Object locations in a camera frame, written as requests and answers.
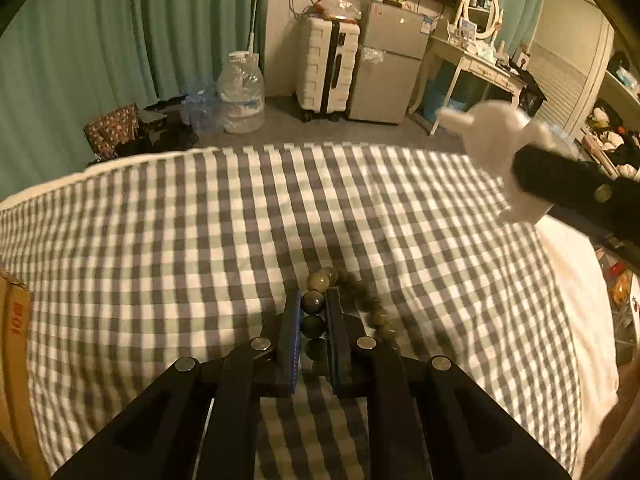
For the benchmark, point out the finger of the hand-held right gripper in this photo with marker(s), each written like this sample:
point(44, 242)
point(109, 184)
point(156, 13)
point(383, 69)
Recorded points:
point(575, 185)

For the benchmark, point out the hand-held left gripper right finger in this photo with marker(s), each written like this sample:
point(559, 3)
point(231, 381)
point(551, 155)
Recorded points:
point(332, 345)

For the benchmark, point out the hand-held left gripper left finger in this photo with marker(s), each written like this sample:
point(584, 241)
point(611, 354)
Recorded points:
point(296, 345)

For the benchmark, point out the white toy figure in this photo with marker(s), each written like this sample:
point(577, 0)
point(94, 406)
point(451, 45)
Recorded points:
point(495, 130)

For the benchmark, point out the brown cardboard box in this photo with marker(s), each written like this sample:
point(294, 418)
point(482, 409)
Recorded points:
point(15, 360)

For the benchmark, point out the cluttered shelf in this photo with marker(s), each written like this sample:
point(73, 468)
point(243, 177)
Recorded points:
point(617, 130)

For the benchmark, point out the black bag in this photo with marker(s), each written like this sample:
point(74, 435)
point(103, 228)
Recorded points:
point(532, 92)

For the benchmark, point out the white louvred wardrobe door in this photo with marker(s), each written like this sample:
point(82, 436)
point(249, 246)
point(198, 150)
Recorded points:
point(565, 60)

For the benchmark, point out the checked blanket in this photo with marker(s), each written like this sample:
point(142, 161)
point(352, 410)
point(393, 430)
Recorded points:
point(200, 235)

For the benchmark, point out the white dressing table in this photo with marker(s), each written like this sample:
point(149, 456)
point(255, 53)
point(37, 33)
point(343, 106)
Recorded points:
point(475, 67)

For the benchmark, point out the blue bin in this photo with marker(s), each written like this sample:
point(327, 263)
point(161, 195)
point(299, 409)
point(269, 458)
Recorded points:
point(439, 95)

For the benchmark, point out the cluster of cosmetic bottles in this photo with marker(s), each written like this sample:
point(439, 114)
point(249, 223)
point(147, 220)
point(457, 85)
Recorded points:
point(480, 47)

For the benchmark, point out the narrow green curtain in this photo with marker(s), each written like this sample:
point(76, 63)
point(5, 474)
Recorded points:
point(525, 0)

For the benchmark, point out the white oval mirror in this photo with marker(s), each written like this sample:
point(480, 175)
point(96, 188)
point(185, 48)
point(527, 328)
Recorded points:
point(479, 10)

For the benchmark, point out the silver mini fridge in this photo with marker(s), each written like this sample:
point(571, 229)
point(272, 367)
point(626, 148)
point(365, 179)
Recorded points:
point(390, 60)

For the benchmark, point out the dark bags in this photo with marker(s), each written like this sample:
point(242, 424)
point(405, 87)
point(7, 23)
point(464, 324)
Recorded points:
point(165, 135)

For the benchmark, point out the pack of plastic bottles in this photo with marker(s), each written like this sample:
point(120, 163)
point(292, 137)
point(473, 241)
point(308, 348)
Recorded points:
point(200, 110)

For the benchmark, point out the large clear water jug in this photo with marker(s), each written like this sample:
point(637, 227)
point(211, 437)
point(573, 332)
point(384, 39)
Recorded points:
point(241, 95)

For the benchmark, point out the white suitcase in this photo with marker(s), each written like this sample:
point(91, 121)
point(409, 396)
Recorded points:
point(320, 70)

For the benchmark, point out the patterned gift bag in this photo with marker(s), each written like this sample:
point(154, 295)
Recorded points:
point(112, 132)

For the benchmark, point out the clutter of plastic bags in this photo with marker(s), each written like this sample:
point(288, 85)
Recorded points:
point(332, 5)

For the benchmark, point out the white thin rod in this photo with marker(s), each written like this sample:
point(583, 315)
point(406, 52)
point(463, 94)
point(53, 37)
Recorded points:
point(254, 10)

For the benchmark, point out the wide green curtain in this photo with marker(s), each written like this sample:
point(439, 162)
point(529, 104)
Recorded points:
point(100, 35)

